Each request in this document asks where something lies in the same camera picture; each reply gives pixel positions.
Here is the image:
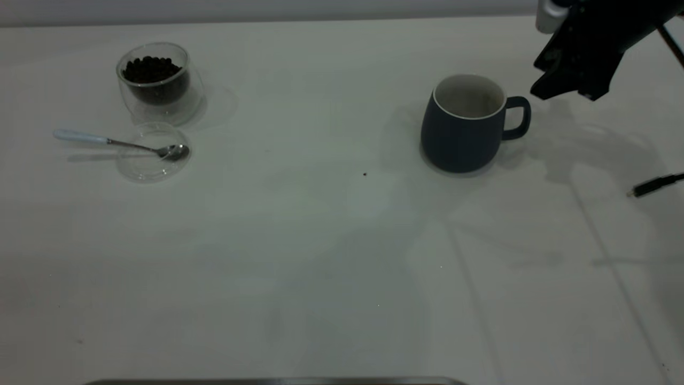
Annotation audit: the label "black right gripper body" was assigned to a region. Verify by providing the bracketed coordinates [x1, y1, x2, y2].
[533, 0, 684, 83]

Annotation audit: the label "dark coffee beans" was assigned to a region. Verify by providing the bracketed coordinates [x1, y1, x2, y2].
[123, 56, 190, 105]

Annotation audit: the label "thin dark cable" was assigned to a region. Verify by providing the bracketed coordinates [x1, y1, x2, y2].
[657, 24, 684, 70]

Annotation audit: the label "clear glass saucer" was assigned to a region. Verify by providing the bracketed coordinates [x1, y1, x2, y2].
[116, 122, 191, 183]

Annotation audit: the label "metal spoon with pale handle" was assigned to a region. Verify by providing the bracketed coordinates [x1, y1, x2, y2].
[52, 129, 190, 163]

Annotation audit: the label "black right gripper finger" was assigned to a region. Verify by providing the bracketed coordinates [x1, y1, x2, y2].
[579, 80, 611, 102]
[530, 70, 581, 102]

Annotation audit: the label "double-wall clear glass cup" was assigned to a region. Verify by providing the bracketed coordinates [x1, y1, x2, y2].
[116, 42, 205, 126]

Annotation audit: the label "black cable plug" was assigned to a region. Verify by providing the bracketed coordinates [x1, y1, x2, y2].
[627, 173, 684, 198]

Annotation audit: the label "dark blue-grey ceramic mug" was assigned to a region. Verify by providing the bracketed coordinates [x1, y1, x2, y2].
[421, 74, 531, 174]

